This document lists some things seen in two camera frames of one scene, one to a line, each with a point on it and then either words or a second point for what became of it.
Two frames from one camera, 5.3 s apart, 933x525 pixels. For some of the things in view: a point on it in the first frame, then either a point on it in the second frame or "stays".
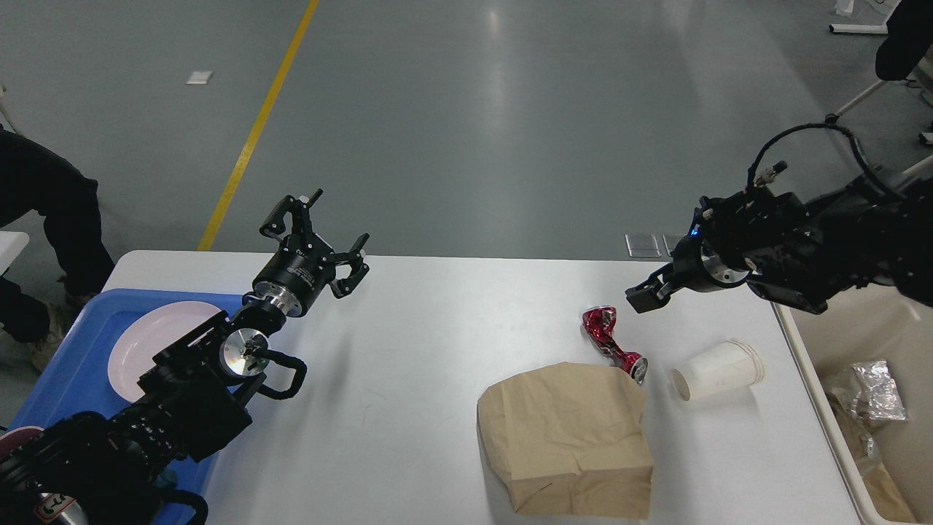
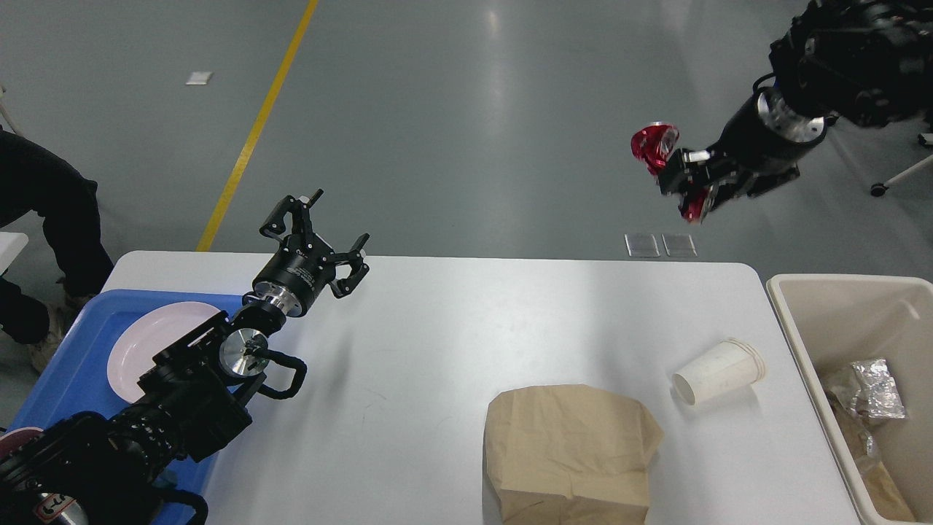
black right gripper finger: x=654 y=293 -> x=686 y=171
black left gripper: x=302 y=264 stays
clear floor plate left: x=642 y=245 stays
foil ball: x=880 y=397 stays
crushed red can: x=600 y=322 -> x=652 y=144
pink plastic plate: x=131 y=354 stays
